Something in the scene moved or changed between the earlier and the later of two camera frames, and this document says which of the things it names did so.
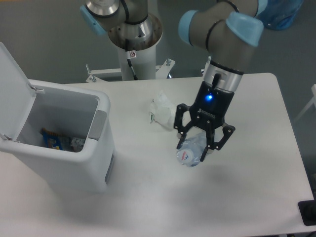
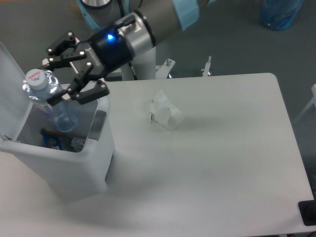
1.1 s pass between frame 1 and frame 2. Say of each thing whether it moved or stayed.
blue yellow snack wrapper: stayed
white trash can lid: stayed
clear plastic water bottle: moved
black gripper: moved
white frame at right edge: stayed
